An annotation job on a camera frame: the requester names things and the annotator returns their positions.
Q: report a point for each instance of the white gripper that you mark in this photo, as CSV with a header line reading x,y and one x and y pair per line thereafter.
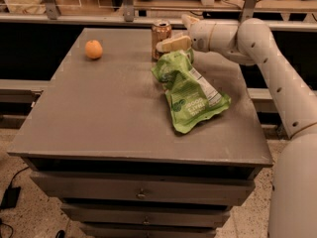
x,y
201,36

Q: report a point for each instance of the orange soda can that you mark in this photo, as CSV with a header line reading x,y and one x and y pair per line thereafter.
x,y
161,30

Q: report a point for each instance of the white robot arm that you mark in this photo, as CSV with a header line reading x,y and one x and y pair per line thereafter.
x,y
293,205

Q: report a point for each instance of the green chip bag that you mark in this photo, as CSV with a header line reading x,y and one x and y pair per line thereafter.
x,y
190,97

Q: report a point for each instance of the orange fruit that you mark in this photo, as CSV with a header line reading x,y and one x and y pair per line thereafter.
x,y
93,50

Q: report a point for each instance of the grey drawer cabinet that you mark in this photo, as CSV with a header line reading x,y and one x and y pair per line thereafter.
x,y
102,130

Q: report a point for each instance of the top drawer knob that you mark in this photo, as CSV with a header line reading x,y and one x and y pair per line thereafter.
x,y
141,195

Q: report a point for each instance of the drawer knob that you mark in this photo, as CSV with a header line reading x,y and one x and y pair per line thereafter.
x,y
141,195
146,221

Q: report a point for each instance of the black power adapter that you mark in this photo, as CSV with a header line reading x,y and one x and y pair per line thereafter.
x,y
10,197

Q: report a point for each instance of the metal railing frame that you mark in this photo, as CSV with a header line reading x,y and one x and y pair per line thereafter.
x,y
143,12

